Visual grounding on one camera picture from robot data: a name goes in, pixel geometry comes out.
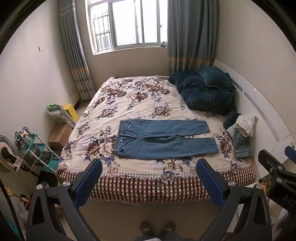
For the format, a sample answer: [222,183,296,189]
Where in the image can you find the white standing fan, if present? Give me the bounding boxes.
[0,135,23,173]

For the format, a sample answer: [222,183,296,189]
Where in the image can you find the dark navy cloth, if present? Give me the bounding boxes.
[223,112,241,130]

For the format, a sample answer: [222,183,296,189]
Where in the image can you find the dark teal pillow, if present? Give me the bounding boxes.
[195,66,237,91]

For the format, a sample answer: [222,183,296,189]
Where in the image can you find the person's left shoe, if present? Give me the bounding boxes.
[139,221,152,239]

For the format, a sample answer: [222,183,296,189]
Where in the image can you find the white plastic bag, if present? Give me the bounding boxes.
[17,202,30,223]

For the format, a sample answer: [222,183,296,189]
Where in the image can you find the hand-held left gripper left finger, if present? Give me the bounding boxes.
[25,158,103,241]

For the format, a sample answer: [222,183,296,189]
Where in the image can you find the blue denim pants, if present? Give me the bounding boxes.
[112,119,219,160]

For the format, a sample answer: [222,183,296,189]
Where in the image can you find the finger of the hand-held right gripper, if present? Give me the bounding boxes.
[284,146,296,164]
[258,149,287,178]

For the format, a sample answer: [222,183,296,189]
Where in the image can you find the cardboard box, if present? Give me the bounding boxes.
[48,122,74,149]

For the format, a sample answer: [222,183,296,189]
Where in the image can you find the small folded denim garment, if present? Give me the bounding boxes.
[233,128,253,159]

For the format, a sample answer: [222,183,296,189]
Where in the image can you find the teal shelf rack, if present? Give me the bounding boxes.
[23,133,61,174]

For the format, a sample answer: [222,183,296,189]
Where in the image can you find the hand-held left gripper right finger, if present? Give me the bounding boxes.
[196,158,272,241]

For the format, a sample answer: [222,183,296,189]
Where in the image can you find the window with white frame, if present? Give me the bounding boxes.
[84,0,169,55]

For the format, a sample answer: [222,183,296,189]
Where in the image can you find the white headboard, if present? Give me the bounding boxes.
[212,58,292,187]

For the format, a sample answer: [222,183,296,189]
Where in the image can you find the beige crumpled garment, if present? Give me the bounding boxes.
[236,115,259,137]

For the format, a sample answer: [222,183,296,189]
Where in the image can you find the bed with floral bedspread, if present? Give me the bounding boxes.
[56,75,256,204]

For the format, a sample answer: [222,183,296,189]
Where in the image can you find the grey-blue striped curtain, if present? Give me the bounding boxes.
[58,0,96,100]
[166,0,218,76]

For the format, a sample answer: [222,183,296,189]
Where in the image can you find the yellow box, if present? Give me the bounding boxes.
[61,103,78,121]

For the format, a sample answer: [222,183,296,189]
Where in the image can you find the green and clear plastic bag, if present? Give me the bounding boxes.
[47,104,71,124]

